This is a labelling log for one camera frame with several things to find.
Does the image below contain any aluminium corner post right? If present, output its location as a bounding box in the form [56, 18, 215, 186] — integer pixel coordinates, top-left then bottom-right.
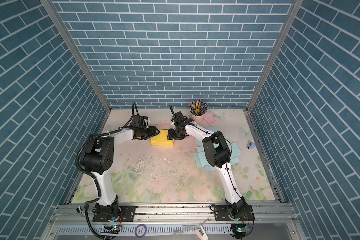
[246, 0, 304, 113]

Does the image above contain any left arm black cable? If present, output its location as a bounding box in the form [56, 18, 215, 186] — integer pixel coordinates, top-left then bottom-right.
[74, 102, 140, 240]

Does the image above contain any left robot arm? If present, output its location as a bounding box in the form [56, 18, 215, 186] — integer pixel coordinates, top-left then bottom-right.
[75, 115, 160, 213]

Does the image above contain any yellow paper box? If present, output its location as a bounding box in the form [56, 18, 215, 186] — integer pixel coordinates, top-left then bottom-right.
[151, 130, 174, 147]

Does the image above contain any coloured pencils bundle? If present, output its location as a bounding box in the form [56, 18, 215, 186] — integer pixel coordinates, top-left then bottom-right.
[189, 100, 208, 117]

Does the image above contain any pink flat paper box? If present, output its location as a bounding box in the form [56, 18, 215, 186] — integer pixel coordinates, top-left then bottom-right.
[203, 111, 220, 127]

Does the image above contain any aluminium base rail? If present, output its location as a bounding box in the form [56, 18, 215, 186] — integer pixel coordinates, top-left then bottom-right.
[42, 201, 305, 240]

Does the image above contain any pink metal pencil cup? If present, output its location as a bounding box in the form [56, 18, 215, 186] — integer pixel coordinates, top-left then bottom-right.
[192, 115, 204, 126]

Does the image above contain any light blue paper box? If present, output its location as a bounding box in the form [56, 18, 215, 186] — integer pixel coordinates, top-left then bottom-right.
[187, 126, 242, 171]

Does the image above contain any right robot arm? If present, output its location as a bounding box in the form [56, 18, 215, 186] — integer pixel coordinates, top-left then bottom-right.
[167, 106, 248, 219]

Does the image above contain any purple tape ring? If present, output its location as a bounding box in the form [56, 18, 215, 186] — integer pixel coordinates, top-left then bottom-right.
[134, 224, 148, 239]

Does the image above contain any white pink clip tool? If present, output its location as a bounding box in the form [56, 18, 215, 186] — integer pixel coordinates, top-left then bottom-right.
[194, 225, 209, 240]

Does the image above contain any aluminium corner post left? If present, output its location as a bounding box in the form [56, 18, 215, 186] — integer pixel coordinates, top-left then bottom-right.
[41, 0, 112, 114]

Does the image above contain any aluminium corner post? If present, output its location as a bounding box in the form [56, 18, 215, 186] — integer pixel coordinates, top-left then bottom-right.
[246, 0, 304, 113]
[41, 0, 112, 114]

